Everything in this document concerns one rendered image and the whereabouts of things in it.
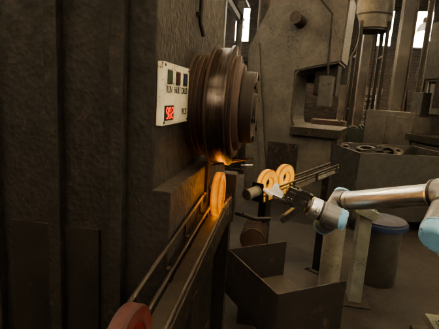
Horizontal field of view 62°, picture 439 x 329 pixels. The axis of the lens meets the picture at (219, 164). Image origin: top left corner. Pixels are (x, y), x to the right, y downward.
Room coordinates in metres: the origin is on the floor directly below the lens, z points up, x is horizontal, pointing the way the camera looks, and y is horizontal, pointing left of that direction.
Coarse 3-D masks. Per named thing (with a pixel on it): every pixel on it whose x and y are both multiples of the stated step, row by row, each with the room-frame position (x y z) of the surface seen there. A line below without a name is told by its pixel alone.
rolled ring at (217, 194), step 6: (216, 174) 1.47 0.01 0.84; (222, 174) 1.47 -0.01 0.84; (216, 180) 1.43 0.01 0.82; (222, 180) 1.47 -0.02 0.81; (216, 186) 1.42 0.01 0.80; (222, 186) 1.54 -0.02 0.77; (216, 192) 1.40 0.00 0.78; (222, 192) 1.55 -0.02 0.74; (210, 198) 1.40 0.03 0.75; (216, 198) 1.40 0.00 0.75; (222, 198) 1.54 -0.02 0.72; (210, 204) 1.41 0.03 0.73; (216, 204) 1.40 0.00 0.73; (222, 204) 1.52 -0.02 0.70; (210, 210) 1.42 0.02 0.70; (216, 210) 1.41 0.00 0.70
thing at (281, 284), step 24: (240, 264) 0.93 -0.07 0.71; (264, 264) 1.05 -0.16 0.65; (240, 288) 0.92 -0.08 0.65; (264, 288) 0.81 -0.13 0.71; (288, 288) 1.01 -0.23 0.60; (312, 288) 0.80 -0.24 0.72; (336, 288) 0.84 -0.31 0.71; (264, 312) 0.81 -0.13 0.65; (288, 312) 0.78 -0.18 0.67; (312, 312) 0.81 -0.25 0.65; (336, 312) 0.84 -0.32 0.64
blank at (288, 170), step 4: (284, 164) 2.04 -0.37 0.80; (288, 164) 2.04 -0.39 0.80; (280, 168) 2.01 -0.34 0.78; (284, 168) 2.02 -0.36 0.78; (288, 168) 2.04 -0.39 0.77; (292, 168) 2.07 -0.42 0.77; (276, 172) 2.01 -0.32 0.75; (280, 172) 1.99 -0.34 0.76; (284, 172) 2.02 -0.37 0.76; (288, 172) 2.05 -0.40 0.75; (292, 172) 2.07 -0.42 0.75; (280, 176) 1.99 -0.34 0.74; (288, 176) 2.07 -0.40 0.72; (292, 176) 2.08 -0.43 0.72; (280, 180) 2.00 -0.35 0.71; (284, 180) 2.08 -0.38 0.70; (288, 180) 2.06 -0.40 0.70; (292, 180) 2.08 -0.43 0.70; (280, 184) 2.00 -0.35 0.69; (280, 188) 2.00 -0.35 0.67
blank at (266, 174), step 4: (264, 172) 1.91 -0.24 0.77; (268, 172) 1.92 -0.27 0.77; (272, 172) 1.94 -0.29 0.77; (260, 176) 1.90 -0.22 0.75; (264, 176) 1.89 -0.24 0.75; (268, 176) 1.92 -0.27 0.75; (272, 176) 1.94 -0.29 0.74; (276, 176) 1.97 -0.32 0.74; (260, 180) 1.89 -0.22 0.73; (264, 180) 1.89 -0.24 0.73; (272, 180) 1.95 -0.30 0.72; (276, 180) 1.97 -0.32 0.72; (264, 184) 1.89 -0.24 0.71; (268, 184) 1.97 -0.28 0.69; (272, 184) 1.96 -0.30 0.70; (264, 188) 1.90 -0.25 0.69; (268, 188) 1.95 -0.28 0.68; (268, 196) 1.93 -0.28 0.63
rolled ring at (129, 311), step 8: (128, 304) 0.62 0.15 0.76; (136, 304) 0.63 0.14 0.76; (144, 304) 0.65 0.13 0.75; (120, 312) 0.59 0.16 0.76; (128, 312) 0.59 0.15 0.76; (136, 312) 0.60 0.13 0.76; (144, 312) 0.64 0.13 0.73; (112, 320) 0.57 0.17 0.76; (120, 320) 0.57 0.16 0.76; (128, 320) 0.58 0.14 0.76; (136, 320) 0.60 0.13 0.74; (144, 320) 0.64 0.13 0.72; (112, 328) 0.56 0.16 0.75; (120, 328) 0.56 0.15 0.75; (128, 328) 0.57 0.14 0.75; (136, 328) 0.66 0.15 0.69; (144, 328) 0.65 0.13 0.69
